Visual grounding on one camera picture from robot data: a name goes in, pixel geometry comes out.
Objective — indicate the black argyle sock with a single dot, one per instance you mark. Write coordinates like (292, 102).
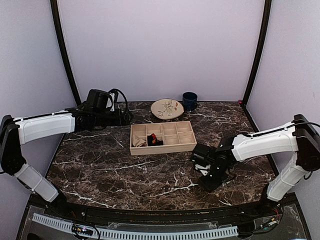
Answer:
(153, 141)

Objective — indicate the patterned ceramic plate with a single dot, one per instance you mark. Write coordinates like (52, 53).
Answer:
(167, 109)

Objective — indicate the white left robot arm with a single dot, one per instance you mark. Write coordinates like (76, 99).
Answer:
(17, 132)

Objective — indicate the left black corner post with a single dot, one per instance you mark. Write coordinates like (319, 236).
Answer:
(63, 51)

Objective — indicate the black corner post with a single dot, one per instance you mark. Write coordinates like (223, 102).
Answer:
(63, 51)
(258, 52)

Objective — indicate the wooden compartment tray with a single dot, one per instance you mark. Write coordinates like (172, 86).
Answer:
(177, 137)

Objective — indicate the beige striped sock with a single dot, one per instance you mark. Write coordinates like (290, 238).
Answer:
(138, 141)

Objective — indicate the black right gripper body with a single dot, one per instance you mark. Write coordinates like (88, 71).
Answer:
(217, 176)

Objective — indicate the right black corner post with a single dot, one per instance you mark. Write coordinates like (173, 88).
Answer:
(258, 52)

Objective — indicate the white slotted cable duct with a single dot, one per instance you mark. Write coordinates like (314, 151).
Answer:
(88, 232)

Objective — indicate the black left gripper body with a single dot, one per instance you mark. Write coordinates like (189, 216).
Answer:
(101, 119)

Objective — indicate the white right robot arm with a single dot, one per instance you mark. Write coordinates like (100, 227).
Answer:
(298, 140)

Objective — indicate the dark blue mug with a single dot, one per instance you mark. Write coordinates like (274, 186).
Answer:
(189, 101)

